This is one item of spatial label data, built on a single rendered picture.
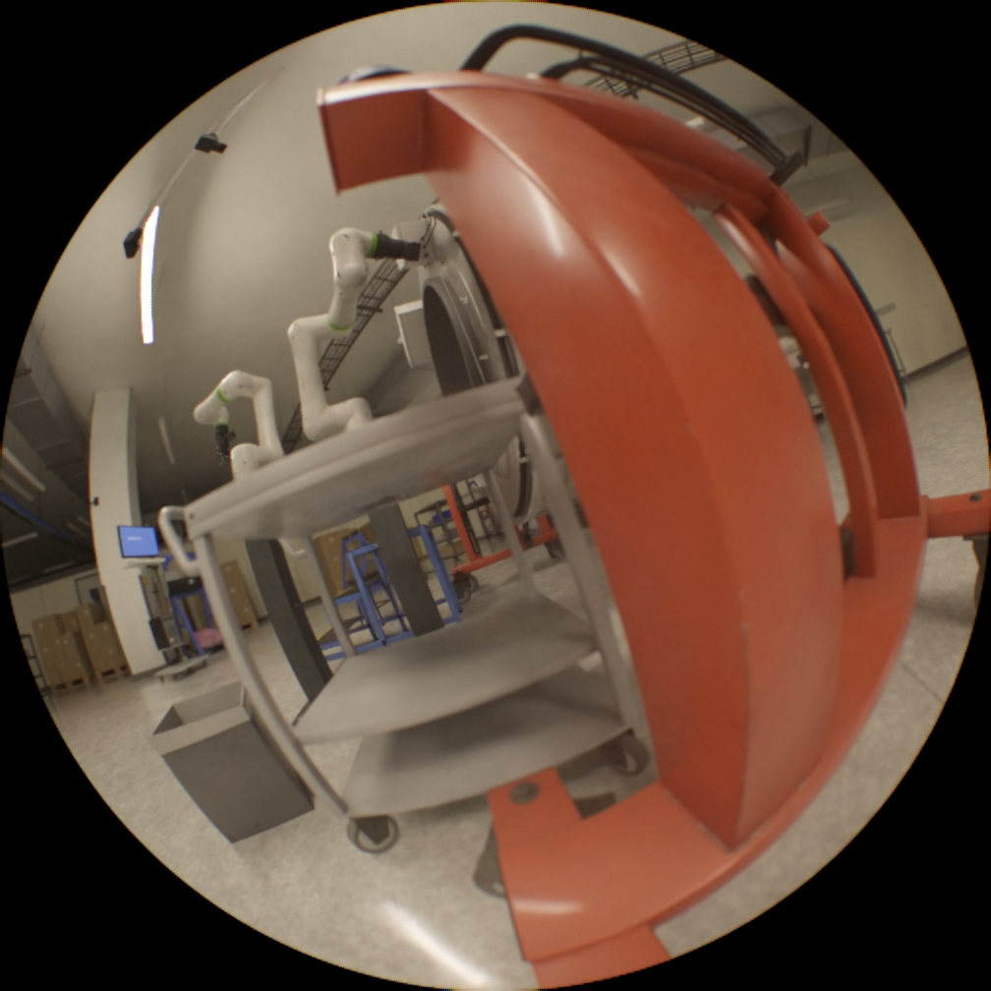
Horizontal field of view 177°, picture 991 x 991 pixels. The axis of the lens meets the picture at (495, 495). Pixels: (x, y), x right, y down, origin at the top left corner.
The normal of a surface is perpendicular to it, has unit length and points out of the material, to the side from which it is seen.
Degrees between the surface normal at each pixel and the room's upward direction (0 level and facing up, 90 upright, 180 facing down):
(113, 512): 90
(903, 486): 90
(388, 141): 180
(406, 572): 90
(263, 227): 180
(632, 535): 90
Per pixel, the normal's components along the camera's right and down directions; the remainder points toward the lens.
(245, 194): 0.35, 0.94
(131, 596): 0.70, -0.30
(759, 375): 0.14, -0.11
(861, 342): -0.93, 0.33
